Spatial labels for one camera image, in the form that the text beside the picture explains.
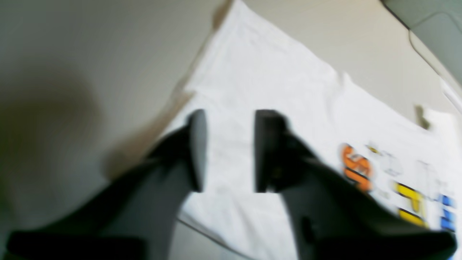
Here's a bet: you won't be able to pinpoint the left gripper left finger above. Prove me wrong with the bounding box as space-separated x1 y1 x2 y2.
7 110 207 260

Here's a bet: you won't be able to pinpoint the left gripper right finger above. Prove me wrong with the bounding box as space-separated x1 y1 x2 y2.
254 110 457 260

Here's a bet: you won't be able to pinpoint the white printed T-shirt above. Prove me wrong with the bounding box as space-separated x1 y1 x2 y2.
168 0 461 260

